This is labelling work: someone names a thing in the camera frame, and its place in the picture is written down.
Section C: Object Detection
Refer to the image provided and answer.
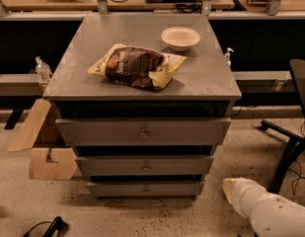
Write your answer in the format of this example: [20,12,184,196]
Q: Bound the grey drawer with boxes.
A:
[87,181,204,197]
[76,155,214,176]
[55,118,231,146]

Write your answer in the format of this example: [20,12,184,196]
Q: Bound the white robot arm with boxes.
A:
[222,178,305,237]

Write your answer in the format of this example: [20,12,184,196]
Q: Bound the grey top drawer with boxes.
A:
[55,118,231,146]

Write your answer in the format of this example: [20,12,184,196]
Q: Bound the grey drawer cabinet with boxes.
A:
[43,13,241,183]

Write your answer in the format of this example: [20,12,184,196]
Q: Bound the grey bottom drawer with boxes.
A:
[87,181,204,197]

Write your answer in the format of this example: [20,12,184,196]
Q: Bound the small pump bottle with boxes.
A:
[224,47,234,66]

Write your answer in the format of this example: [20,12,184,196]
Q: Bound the black stand with legs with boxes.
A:
[261,59,305,194]

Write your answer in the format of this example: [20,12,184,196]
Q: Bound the brown yellow chip bag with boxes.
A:
[87,43,186,90]

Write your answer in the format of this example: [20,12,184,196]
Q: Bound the white paper bowl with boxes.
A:
[161,27,200,51]

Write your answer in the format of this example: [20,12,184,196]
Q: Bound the cardboard box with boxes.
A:
[8,99,78,181]

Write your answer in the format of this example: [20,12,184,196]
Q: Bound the wooden back table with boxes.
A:
[1,0,176,11]

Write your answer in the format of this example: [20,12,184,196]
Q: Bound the clear plastic bottle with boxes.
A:
[36,56,52,81]

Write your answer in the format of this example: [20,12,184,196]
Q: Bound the black cable on floor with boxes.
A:
[23,215,69,237]

